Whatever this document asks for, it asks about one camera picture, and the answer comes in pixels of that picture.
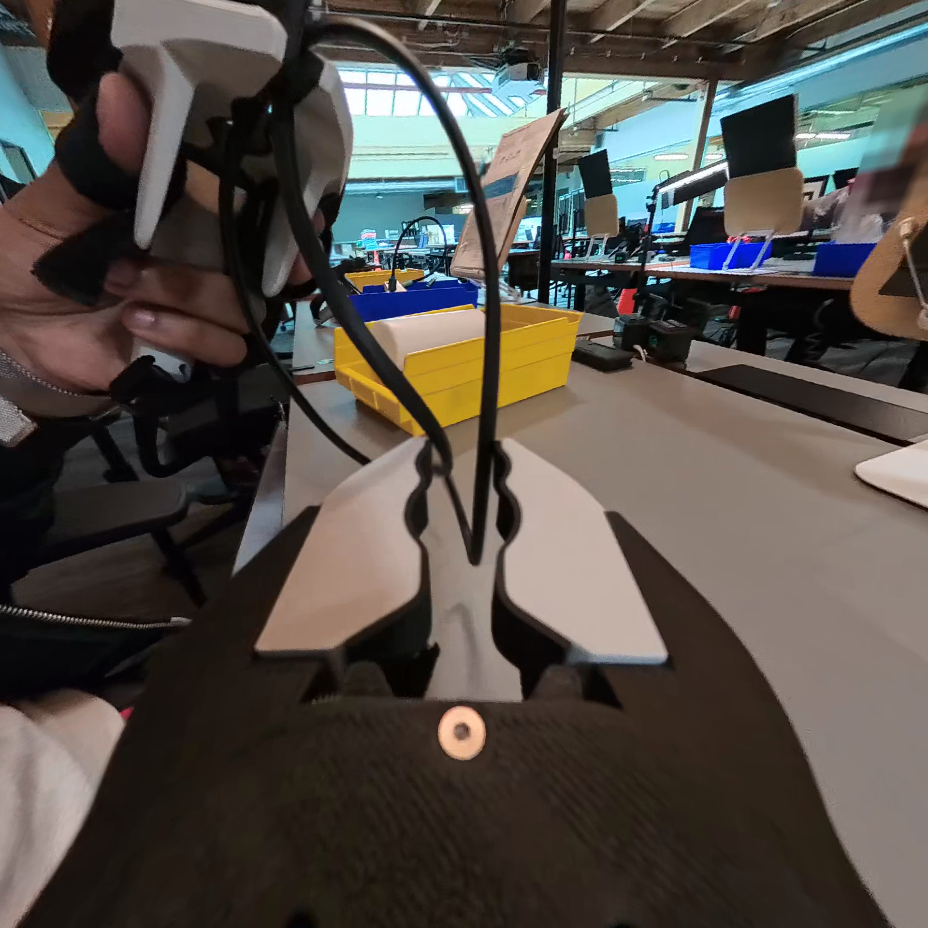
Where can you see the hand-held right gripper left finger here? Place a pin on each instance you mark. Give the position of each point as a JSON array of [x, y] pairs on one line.
[[348, 565]]

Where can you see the white garment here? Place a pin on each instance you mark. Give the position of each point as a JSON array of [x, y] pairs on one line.
[[43, 783]]

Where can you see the dark green jacket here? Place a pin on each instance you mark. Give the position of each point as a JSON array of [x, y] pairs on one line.
[[72, 652]]

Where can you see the grey desk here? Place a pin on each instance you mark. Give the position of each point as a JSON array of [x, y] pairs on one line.
[[725, 507]]

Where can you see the black office chair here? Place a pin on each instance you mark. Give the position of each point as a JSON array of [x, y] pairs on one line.
[[123, 507]]

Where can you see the black battery charger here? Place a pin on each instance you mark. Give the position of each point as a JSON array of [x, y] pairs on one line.
[[632, 332], [668, 341]]

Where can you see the black monitor with white stand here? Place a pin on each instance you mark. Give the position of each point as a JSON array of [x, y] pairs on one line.
[[892, 471], [598, 174], [761, 138]]

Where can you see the yellow plastic bin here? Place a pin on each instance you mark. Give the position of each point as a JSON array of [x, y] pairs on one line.
[[377, 277], [507, 377]]

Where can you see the blue plastic bin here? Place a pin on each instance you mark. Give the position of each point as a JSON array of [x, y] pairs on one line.
[[406, 304], [729, 257], [845, 259]]

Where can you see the person's left hand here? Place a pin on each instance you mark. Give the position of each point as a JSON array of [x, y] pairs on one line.
[[72, 341]]

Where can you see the black pole stand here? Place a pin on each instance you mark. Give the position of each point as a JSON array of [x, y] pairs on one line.
[[552, 145]]

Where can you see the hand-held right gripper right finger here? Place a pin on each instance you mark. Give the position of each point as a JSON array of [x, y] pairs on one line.
[[580, 573]]

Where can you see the ceiling projector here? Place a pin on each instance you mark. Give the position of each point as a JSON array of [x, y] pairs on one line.
[[518, 70]]

